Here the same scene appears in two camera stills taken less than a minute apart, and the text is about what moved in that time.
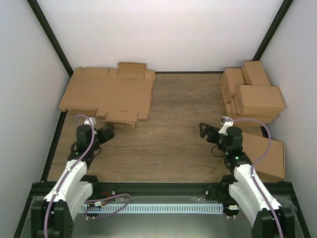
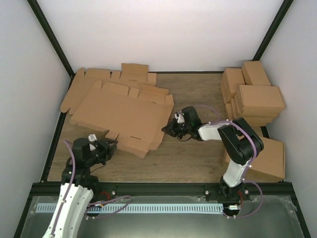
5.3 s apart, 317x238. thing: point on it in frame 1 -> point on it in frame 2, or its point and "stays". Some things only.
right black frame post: x=284 y=9 stays
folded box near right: x=255 y=147 stays
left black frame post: x=51 y=35 stays
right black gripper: x=208 y=128 -> x=172 y=129
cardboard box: x=121 y=95 -> x=137 y=120
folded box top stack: x=259 y=97 stays
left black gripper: x=111 y=133 -> x=108 y=150
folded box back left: x=231 y=79 stays
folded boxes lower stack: x=234 y=110 stays
